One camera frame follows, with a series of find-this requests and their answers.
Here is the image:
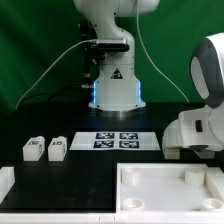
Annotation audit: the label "white square tabletop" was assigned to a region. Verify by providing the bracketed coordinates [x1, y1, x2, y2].
[116, 163, 224, 213]

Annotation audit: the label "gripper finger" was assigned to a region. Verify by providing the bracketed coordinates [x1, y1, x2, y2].
[196, 150, 215, 159]
[164, 149, 180, 159]

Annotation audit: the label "white camera cable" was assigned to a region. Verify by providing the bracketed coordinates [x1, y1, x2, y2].
[15, 0, 191, 110]

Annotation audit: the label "black rear camera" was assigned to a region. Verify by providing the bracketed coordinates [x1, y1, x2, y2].
[78, 20, 130, 79]

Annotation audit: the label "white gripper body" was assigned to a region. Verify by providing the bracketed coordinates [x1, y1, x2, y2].
[162, 108, 224, 151]

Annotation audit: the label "white marker sheet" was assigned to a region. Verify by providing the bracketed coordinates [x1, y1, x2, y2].
[70, 132, 160, 151]

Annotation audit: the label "white front rail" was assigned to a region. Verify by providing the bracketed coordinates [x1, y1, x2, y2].
[0, 212, 224, 224]

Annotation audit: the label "white left obstacle block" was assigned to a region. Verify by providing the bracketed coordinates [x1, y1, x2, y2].
[0, 167, 15, 204]

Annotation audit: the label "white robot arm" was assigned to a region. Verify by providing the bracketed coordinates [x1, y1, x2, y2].
[73, 0, 224, 157]

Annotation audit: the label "black base cables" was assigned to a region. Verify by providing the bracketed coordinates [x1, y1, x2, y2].
[15, 85, 91, 109]

